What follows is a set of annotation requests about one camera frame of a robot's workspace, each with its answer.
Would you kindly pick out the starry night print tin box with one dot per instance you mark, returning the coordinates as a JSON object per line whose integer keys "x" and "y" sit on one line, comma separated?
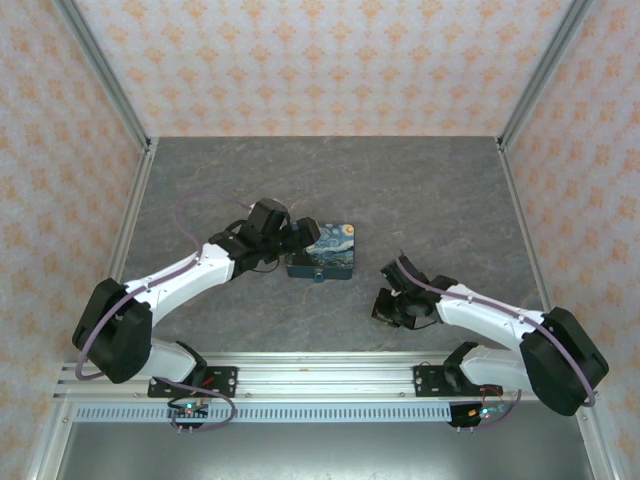
{"x": 335, "y": 250}

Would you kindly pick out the small blue padlock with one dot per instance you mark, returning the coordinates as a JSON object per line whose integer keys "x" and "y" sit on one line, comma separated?
{"x": 318, "y": 276}

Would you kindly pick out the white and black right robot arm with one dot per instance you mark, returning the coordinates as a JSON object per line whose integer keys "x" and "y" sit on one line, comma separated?
{"x": 475, "y": 310}

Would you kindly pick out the right controller board with leds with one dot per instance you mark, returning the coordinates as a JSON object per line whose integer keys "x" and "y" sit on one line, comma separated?
{"x": 480, "y": 414}

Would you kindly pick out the controller board with leds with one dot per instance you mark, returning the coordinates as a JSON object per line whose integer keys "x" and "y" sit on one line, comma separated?
{"x": 480, "y": 414}
{"x": 190, "y": 412}

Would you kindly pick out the grey metal panel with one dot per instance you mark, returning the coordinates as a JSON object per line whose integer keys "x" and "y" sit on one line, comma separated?
{"x": 320, "y": 452}

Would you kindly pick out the left controller board with leds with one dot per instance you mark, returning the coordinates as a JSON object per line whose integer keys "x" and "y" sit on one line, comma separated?
{"x": 190, "y": 412}

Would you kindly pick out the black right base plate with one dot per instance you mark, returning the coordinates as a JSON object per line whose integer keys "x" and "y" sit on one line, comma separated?
{"x": 425, "y": 380}

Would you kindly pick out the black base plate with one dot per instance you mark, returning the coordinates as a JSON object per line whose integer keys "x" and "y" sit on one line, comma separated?
{"x": 222, "y": 375}
{"x": 425, "y": 380}

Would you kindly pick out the aluminium cross rail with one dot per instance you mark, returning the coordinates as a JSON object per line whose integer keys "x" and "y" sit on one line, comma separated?
{"x": 325, "y": 375}

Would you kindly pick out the aluminium table edge rail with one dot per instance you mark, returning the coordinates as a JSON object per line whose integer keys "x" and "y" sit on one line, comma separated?
{"x": 522, "y": 220}
{"x": 135, "y": 210}

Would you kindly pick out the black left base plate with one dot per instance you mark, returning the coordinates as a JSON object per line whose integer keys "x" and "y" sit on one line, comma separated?
{"x": 222, "y": 375}

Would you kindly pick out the aluminium upright frame post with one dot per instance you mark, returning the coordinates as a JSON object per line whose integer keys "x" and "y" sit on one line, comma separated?
{"x": 542, "y": 75}
{"x": 105, "y": 75}

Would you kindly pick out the aluminium lower frame post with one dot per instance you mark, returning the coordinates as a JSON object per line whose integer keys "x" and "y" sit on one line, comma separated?
{"x": 50, "y": 445}
{"x": 597, "y": 450}

